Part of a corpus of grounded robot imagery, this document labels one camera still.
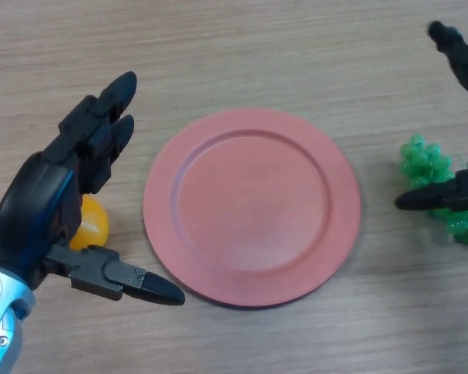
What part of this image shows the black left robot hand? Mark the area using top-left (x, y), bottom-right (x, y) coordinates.
top-left (0, 71), bottom-right (186, 307)

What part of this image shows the green grapes bunch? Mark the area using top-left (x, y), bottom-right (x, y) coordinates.
top-left (398, 133), bottom-right (468, 249)

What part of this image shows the pink round plate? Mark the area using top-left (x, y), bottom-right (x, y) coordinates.
top-left (143, 108), bottom-right (362, 310)

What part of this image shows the yellow orange pear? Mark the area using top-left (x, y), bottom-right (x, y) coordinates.
top-left (68, 193), bottom-right (110, 252)

